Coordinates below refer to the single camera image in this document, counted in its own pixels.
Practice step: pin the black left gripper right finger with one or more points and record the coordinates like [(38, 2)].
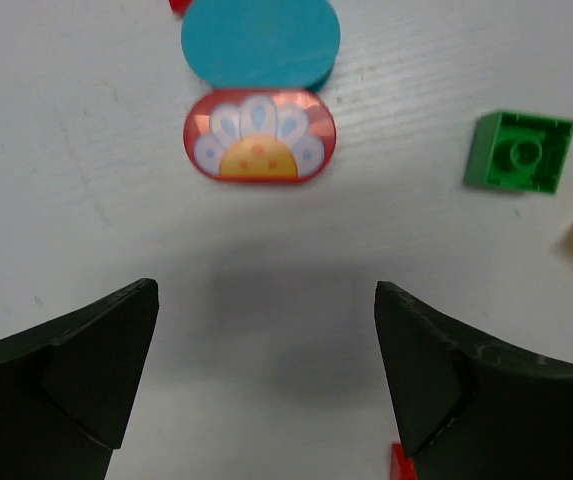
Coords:
[(467, 404)]

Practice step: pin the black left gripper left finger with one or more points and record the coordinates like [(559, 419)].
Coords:
[(68, 386)]

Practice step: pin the red flower-print oval lego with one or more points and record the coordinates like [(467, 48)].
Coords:
[(265, 136)]

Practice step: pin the teal oval lego piece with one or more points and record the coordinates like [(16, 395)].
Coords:
[(261, 44)]

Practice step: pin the small red lego piece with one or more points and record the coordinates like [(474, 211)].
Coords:
[(401, 466)]

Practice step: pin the green square lego brick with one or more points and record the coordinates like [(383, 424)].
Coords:
[(518, 152)]

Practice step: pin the red sloped lego piece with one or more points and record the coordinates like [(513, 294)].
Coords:
[(179, 7)]

